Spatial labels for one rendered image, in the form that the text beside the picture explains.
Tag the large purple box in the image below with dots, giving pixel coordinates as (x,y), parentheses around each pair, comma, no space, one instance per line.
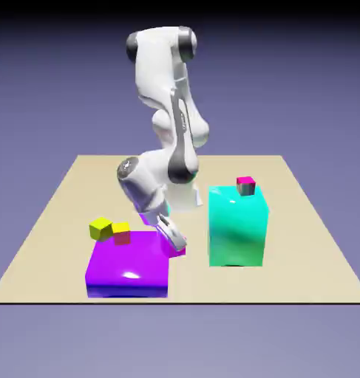
(129,262)

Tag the small magenta cube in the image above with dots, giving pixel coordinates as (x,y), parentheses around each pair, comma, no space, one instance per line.
(176,252)

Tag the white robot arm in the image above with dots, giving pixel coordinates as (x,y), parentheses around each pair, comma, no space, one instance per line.
(156,88)

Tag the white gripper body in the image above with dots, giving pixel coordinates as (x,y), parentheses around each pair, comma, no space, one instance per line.
(171,233)

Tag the small olive yellow cube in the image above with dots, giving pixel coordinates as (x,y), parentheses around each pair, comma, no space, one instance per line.
(100,229)

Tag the small bright yellow cube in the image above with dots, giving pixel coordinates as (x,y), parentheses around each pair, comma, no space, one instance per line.
(122,233)

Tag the large teal box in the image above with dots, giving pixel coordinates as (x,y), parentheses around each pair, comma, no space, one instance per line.
(235,227)

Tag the small pink cube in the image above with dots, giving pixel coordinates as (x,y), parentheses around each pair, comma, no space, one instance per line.
(246,185)

